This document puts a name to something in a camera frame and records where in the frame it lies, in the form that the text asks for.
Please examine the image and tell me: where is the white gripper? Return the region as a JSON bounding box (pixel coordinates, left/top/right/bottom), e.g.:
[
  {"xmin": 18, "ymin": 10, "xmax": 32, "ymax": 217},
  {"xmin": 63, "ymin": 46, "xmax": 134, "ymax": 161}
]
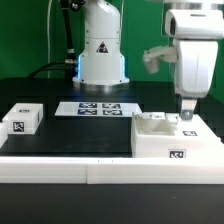
[{"xmin": 164, "ymin": 9, "xmax": 224, "ymax": 121}]

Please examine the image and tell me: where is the white cabinet door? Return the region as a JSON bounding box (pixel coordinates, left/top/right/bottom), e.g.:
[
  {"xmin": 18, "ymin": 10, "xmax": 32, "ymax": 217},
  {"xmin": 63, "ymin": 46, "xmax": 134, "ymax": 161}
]
[
  {"xmin": 141, "ymin": 112, "xmax": 165, "ymax": 120},
  {"xmin": 166, "ymin": 113, "xmax": 221, "ymax": 143}
]

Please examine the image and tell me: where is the white cabinet body box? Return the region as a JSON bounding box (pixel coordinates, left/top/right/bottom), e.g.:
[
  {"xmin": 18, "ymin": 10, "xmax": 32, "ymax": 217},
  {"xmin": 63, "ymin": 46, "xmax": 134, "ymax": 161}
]
[{"xmin": 131, "ymin": 113, "xmax": 224, "ymax": 159}]

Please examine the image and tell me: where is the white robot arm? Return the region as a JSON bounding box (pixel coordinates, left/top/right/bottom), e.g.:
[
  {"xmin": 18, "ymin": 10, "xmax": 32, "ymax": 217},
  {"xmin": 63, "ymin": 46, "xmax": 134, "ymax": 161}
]
[{"xmin": 73, "ymin": 0, "xmax": 224, "ymax": 120}]

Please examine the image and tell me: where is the white cabinet top box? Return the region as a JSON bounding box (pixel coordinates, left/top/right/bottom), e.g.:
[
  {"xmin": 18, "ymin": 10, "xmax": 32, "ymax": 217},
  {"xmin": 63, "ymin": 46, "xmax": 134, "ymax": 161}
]
[{"xmin": 2, "ymin": 103, "xmax": 43, "ymax": 134}]

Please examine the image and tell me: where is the white marker sheet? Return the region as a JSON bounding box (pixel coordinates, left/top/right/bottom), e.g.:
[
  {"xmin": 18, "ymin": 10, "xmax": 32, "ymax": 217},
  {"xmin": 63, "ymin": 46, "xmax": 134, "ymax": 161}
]
[{"xmin": 55, "ymin": 102, "xmax": 141, "ymax": 117}]

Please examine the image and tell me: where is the white front fence bar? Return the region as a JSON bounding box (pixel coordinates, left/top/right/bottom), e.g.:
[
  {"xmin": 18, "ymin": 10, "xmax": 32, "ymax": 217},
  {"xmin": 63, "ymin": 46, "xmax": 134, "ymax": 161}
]
[{"xmin": 0, "ymin": 157, "xmax": 224, "ymax": 184}]

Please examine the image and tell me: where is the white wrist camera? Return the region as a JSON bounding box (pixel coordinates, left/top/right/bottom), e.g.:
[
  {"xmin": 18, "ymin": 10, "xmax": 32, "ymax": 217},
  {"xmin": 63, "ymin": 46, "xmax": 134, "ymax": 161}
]
[{"xmin": 143, "ymin": 46, "xmax": 178, "ymax": 74}]

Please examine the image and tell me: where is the black cable bundle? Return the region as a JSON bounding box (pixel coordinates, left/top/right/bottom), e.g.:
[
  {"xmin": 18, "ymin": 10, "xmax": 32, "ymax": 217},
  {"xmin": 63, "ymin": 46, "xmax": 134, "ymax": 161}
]
[{"xmin": 27, "ymin": 0, "xmax": 86, "ymax": 80}]

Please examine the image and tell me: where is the white thin cable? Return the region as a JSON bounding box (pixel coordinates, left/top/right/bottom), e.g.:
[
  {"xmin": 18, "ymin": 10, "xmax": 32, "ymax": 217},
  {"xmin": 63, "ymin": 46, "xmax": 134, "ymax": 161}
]
[{"xmin": 46, "ymin": 0, "xmax": 54, "ymax": 79}]

